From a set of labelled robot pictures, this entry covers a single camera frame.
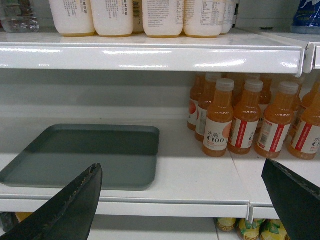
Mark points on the white upper shelf board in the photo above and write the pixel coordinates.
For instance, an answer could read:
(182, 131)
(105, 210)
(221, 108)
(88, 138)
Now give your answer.
(239, 51)

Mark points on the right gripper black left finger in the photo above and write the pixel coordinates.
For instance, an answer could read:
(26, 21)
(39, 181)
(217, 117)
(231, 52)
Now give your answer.
(66, 216)

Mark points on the orange juice bottle C100 front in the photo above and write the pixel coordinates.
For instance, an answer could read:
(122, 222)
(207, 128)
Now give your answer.
(219, 119)

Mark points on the orange juice bottle far right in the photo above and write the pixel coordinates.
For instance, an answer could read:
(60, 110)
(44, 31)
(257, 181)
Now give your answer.
(306, 141)

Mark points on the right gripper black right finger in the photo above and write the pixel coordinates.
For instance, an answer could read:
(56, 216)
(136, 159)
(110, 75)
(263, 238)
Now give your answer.
(295, 200)

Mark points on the orange juice bottle red stripe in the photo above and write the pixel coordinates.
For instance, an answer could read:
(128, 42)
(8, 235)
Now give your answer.
(245, 118)

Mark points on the grey rectangular serving tray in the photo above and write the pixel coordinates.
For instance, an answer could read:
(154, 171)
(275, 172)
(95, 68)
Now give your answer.
(127, 155)

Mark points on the white milk drink bottle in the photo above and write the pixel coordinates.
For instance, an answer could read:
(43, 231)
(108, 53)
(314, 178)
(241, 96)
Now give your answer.
(163, 18)
(113, 18)
(72, 18)
(203, 18)

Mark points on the white middle shelf board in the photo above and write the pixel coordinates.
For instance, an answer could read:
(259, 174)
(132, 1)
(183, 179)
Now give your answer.
(187, 182)

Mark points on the orange juice bottle back left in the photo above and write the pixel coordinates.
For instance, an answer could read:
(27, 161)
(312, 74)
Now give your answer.
(194, 96)

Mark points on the clear plastic bottle top left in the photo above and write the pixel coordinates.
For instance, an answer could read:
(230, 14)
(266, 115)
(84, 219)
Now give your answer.
(18, 16)

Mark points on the white shelf board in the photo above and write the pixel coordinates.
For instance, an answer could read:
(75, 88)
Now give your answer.
(187, 182)
(239, 51)

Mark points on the blue label water bottle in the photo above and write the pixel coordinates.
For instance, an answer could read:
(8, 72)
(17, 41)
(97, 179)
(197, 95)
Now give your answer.
(307, 18)

